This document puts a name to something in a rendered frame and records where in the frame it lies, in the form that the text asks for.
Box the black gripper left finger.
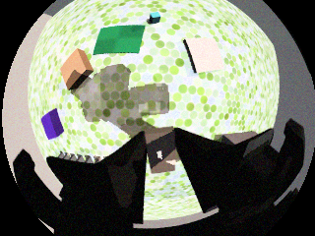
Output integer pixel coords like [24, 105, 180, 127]
[46, 131, 147, 224]

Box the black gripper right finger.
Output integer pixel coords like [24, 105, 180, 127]
[173, 127, 275, 213]

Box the small teal block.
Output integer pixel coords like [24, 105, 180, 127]
[150, 12, 161, 24]

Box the purple rectangular block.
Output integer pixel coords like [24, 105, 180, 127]
[40, 109, 64, 141]

